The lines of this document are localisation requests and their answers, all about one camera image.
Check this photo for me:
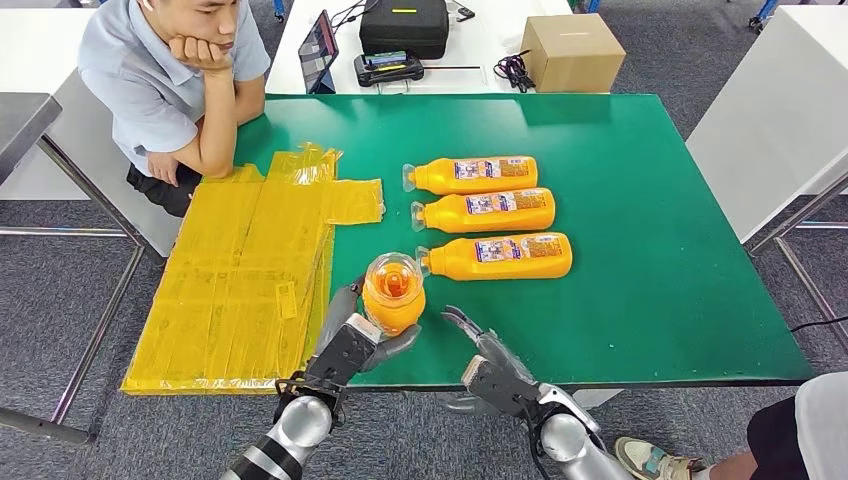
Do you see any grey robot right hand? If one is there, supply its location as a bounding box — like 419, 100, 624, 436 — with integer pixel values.
440, 305, 537, 417

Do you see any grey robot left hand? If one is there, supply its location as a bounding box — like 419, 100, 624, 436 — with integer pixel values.
314, 274, 423, 374

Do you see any person's right hand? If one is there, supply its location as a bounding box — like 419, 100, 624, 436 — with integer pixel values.
168, 36, 234, 74

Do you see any person's left hand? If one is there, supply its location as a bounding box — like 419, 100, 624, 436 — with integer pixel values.
146, 152, 181, 188

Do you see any orange detergent bottle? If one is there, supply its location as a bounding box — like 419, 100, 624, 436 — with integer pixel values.
409, 187, 557, 234
402, 155, 539, 196
360, 252, 429, 338
415, 231, 574, 282

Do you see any person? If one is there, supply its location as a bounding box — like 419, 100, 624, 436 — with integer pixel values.
612, 370, 848, 480
77, 0, 273, 219

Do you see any black tablet on stand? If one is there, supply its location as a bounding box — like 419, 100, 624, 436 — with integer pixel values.
298, 9, 340, 95

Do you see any steel-legged table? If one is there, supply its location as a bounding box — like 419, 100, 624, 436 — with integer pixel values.
745, 170, 848, 356
0, 92, 167, 446

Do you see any green-topped table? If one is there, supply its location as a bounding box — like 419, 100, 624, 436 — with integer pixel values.
228, 92, 816, 409

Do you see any black handheld controller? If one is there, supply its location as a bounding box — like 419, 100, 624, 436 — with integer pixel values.
352, 50, 425, 89

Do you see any black zip case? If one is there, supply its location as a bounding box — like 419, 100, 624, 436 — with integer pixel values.
358, 0, 450, 62

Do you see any brown cardboard box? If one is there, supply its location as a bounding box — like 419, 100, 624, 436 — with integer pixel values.
519, 13, 627, 94

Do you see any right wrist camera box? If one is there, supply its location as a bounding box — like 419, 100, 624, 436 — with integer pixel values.
460, 356, 545, 429

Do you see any black coiled cable bundle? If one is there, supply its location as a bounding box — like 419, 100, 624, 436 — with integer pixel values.
492, 49, 537, 94

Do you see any black floor cable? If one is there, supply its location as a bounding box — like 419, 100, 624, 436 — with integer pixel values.
788, 316, 848, 334

